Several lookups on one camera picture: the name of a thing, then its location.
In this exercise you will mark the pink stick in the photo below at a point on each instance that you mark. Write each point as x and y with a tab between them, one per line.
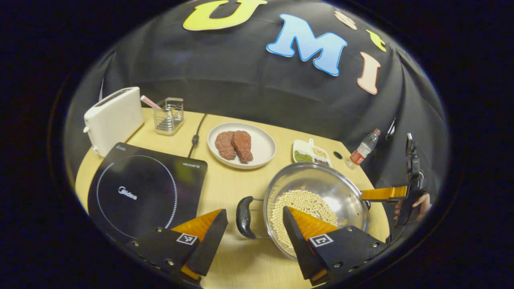
149	102

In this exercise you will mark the white toaster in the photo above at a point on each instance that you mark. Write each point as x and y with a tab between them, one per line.
114	120

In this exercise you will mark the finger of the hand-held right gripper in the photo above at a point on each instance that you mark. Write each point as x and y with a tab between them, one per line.
381	193

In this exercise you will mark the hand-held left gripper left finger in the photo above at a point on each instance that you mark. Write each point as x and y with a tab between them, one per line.
212	245

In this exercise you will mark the black induction cooktop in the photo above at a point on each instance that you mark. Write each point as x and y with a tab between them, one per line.
144	192

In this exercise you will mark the stainless steel pot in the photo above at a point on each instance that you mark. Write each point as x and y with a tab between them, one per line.
341	192

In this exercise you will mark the pile of soybeans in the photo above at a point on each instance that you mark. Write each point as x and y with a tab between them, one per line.
301	204

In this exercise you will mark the white round plate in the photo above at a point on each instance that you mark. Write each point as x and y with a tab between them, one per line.
263	144

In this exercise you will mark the white divided dish with beans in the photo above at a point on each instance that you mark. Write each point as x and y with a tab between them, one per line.
311	154

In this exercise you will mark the black backdrop cloth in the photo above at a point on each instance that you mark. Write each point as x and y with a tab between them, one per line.
225	76

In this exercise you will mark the brown meat piece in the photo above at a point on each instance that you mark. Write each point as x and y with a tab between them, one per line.
224	145
243	145

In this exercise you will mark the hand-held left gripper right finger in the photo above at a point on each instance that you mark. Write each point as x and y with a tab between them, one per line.
299	247

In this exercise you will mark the red label plastic bottle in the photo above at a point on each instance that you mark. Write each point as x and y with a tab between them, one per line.
361	151

